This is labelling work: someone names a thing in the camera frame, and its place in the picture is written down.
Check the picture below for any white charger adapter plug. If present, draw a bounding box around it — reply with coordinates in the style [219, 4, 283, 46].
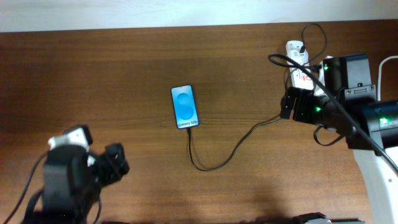
[287, 49, 308, 65]

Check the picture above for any blue Samsung Galaxy smartphone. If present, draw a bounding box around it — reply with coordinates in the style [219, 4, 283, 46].
[171, 85, 199, 129]

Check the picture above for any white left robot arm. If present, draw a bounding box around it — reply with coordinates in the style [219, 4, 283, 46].
[22, 143, 129, 223]

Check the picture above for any white power strip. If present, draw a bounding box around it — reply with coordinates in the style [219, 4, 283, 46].
[285, 40, 314, 90]

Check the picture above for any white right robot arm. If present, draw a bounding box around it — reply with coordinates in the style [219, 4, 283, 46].
[280, 54, 397, 223]

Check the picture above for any black charging cable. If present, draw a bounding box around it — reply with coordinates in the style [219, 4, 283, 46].
[186, 23, 329, 172]

